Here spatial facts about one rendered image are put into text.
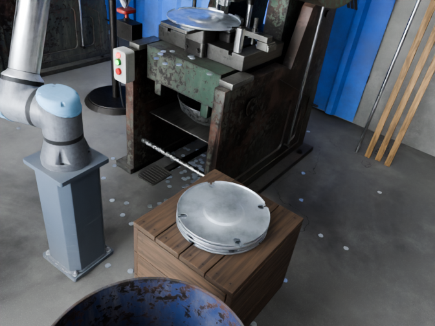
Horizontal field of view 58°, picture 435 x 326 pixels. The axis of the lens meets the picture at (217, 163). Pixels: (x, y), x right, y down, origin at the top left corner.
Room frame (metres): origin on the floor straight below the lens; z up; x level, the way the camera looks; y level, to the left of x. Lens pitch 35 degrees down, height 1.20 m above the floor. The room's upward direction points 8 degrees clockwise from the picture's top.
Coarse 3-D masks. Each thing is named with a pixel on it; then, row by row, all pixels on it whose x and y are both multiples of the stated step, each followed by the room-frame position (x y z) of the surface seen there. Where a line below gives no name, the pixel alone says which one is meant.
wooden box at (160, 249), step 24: (144, 216) 0.88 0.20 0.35; (168, 216) 0.90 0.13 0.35; (288, 216) 0.98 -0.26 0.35; (144, 240) 0.83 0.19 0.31; (168, 240) 0.80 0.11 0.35; (264, 240) 0.85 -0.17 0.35; (288, 240) 0.90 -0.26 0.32; (144, 264) 0.83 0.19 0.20; (168, 264) 0.77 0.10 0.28; (192, 264) 0.72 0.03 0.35; (216, 264) 0.74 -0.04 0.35; (240, 264) 0.75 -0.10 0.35; (264, 264) 0.78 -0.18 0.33; (288, 264) 0.97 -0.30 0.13; (216, 288) 0.67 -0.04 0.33; (240, 288) 0.68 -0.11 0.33; (264, 288) 0.83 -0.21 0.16; (240, 312) 0.71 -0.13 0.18
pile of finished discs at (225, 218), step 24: (192, 192) 0.99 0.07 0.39; (216, 192) 1.00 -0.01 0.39; (240, 192) 1.02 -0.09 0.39; (192, 216) 0.87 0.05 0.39; (216, 216) 0.88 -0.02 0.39; (240, 216) 0.90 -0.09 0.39; (264, 216) 0.92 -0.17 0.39; (192, 240) 0.80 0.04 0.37; (216, 240) 0.79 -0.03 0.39; (240, 240) 0.80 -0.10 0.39
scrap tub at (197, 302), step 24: (120, 288) 0.53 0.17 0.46; (144, 288) 0.55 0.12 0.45; (168, 288) 0.56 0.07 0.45; (192, 288) 0.55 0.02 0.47; (72, 312) 0.46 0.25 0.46; (96, 312) 0.50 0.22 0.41; (120, 312) 0.53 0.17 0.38; (144, 312) 0.55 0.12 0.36; (168, 312) 0.56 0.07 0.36; (192, 312) 0.55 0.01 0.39; (216, 312) 0.52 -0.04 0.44
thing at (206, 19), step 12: (168, 12) 1.58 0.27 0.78; (180, 12) 1.61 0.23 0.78; (192, 12) 1.63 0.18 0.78; (204, 12) 1.66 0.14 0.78; (216, 12) 1.68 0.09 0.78; (192, 24) 1.47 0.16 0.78; (204, 24) 1.49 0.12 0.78; (216, 24) 1.52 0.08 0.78; (228, 24) 1.54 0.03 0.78; (240, 24) 1.55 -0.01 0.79
